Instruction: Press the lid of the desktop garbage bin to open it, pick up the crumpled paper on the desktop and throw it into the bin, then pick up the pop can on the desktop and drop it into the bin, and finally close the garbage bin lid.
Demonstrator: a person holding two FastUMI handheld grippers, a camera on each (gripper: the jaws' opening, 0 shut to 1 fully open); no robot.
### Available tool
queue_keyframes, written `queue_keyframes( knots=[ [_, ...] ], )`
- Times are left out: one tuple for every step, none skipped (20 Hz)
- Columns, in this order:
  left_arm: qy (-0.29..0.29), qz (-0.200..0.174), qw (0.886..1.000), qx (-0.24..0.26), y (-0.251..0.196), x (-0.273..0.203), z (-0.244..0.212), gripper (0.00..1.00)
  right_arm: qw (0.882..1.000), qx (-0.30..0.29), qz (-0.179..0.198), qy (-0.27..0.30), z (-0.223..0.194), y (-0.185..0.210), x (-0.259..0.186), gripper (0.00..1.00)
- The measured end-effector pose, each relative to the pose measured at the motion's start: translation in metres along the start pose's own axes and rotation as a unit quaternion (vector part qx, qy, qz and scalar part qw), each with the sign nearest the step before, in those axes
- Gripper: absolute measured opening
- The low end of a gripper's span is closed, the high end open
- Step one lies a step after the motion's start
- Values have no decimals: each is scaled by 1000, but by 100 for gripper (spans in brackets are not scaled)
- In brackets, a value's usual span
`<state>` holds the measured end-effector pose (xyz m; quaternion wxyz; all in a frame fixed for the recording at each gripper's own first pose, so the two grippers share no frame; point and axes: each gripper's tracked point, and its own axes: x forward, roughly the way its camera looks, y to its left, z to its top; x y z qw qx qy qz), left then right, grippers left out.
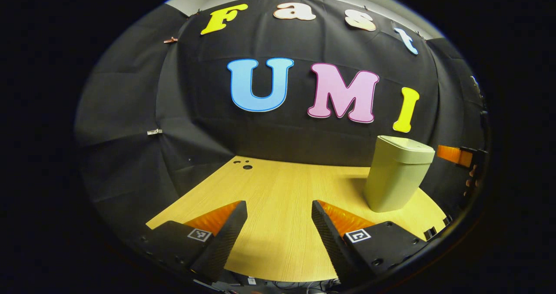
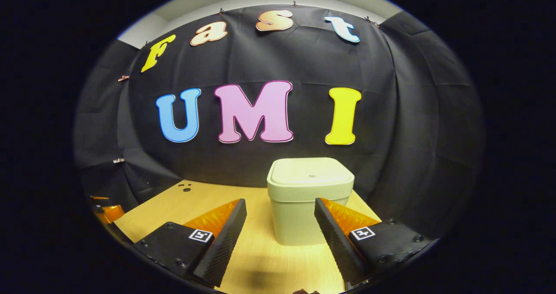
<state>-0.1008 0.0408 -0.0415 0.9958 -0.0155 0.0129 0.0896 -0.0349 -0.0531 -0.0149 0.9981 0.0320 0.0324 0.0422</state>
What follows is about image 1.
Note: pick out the wooden desktop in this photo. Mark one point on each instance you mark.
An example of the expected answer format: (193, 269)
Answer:
(282, 198)

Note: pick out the copper cloth clip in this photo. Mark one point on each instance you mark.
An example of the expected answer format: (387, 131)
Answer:
(170, 40)

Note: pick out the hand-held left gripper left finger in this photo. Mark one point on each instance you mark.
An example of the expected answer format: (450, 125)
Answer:
(221, 246)

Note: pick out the white cloth clip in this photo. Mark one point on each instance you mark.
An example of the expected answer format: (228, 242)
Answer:
(154, 131)

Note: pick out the green desktop garbage bin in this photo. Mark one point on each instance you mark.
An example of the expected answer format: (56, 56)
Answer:
(395, 176)

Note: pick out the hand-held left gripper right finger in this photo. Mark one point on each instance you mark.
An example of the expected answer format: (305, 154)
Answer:
(332, 250)

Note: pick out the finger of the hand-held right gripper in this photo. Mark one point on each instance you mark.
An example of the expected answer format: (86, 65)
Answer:
(454, 155)

